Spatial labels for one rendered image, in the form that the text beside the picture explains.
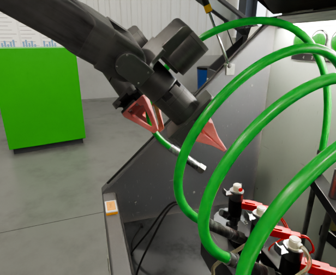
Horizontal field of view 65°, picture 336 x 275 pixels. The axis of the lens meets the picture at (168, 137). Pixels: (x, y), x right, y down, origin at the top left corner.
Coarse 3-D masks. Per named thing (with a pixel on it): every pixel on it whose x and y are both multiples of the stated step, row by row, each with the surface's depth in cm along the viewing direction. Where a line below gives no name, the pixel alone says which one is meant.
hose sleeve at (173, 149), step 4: (172, 144) 59; (172, 148) 59; (176, 148) 59; (172, 152) 59; (176, 152) 59; (176, 156) 60; (188, 156) 60; (188, 160) 59; (192, 160) 60; (188, 164) 60; (192, 164) 60; (196, 164) 60; (196, 168) 60
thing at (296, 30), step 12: (228, 24) 49; (240, 24) 49; (252, 24) 49; (264, 24) 49; (276, 24) 48; (288, 24) 48; (204, 36) 50; (300, 36) 49; (324, 60) 50; (324, 72) 50; (324, 96) 52; (324, 108) 53; (324, 120) 54; (156, 132) 58; (324, 132) 55; (168, 144) 59; (324, 144) 55
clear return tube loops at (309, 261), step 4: (244, 244) 41; (236, 248) 41; (240, 248) 41; (300, 248) 37; (304, 248) 37; (232, 252) 41; (236, 252) 41; (304, 252) 36; (308, 252) 36; (308, 256) 36; (308, 260) 36; (216, 264) 41; (308, 264) 35; (212, 268) 41; (304, 268) 35; (308, 268) 35; (212, 272) 41; (300, 272) 35; (304, 272) 35
